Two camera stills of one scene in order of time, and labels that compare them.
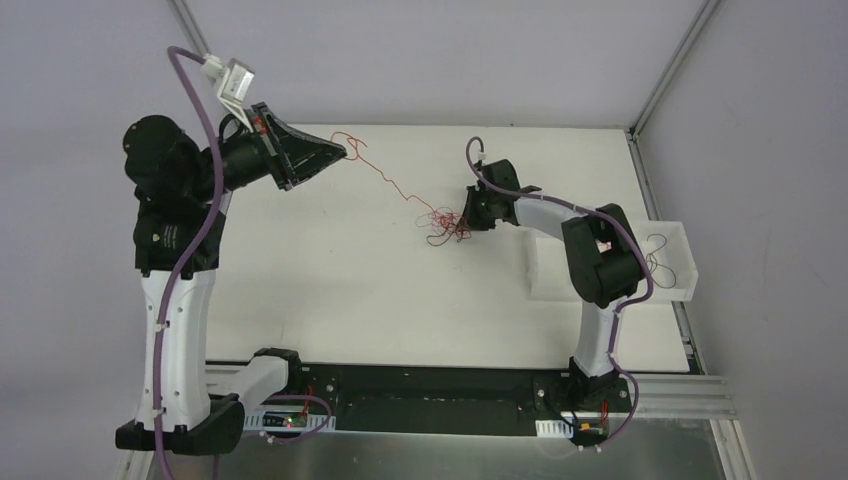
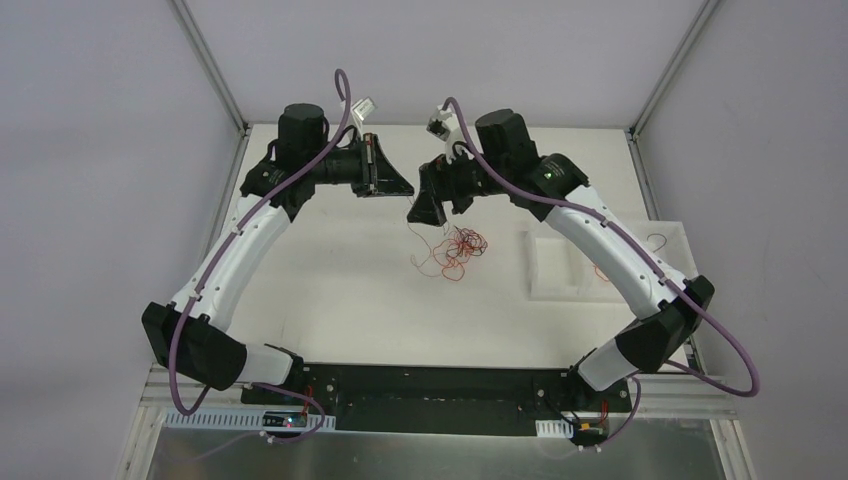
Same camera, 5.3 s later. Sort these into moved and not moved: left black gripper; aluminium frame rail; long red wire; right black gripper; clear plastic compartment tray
Moved: right black gripper; long red wire; left black gripper
Not moved: aluminium frame rail; clear plastic compartment tray
